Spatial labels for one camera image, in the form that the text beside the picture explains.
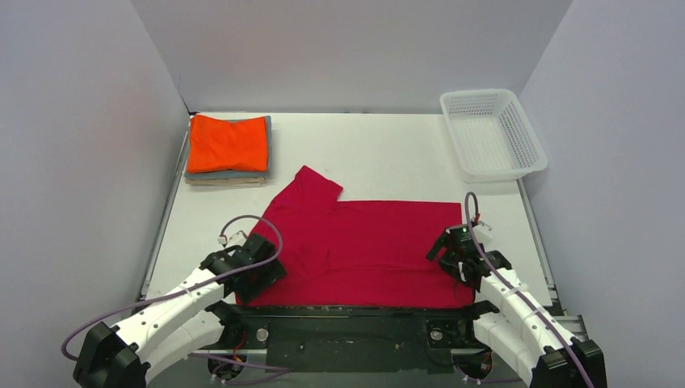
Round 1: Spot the red t shirt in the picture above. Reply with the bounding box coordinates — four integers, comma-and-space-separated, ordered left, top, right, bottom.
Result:
253, 167, 474, 309

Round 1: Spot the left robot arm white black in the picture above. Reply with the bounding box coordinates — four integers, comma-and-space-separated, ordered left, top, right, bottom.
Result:
73, 234, 285, 387

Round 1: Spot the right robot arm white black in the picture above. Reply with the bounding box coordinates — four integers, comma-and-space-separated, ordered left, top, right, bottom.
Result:
427, 224, 607, 387

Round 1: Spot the beige folded t shirt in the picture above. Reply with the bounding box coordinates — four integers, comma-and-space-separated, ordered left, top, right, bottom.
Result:
184, 177, 266, 187

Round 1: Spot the grey blue folded t shirt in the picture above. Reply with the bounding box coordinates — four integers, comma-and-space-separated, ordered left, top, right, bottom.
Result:
184, 115, 273, 181

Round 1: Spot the white plastic basket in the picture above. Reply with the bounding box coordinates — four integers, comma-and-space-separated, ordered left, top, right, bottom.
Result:
439, 89, 548, 183

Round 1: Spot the orange folded t shirt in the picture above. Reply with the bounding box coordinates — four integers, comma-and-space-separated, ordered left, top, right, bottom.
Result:
186, 113, 269, 174

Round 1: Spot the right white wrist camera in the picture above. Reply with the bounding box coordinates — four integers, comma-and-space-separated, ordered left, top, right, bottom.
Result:
473, 220, 494, 246

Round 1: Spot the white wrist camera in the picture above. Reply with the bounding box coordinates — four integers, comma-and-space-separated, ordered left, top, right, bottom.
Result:
473, 220, 494, 246
217, 230, 248, 247

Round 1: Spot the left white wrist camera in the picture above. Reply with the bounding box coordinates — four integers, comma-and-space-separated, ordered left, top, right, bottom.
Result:
217, 230, 248, 247

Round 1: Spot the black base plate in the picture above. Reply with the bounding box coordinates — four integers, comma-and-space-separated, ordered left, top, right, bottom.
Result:
205, 303, 491, 374

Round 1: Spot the aluminium rail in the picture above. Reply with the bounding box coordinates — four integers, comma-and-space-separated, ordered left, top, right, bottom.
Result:
109, 315, 592, 355

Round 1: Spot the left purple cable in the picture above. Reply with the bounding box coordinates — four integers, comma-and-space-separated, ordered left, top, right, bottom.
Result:
61, 215, 284, 362

